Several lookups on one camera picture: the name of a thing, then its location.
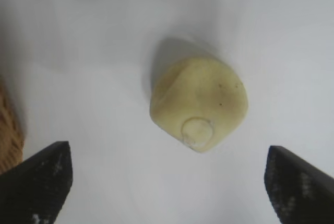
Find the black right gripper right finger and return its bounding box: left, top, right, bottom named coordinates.
left=264, top=144, right=334, bottom=224

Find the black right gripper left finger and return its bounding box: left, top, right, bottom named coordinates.
left=0, top=140, right=74, bottom=224

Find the woven wicker basket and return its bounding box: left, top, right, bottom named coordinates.
left=0, top=75, right=26, bottom=175

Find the pale yellow egg yolk pastry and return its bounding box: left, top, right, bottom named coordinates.
left=149, top=56, right=249, bottom=155

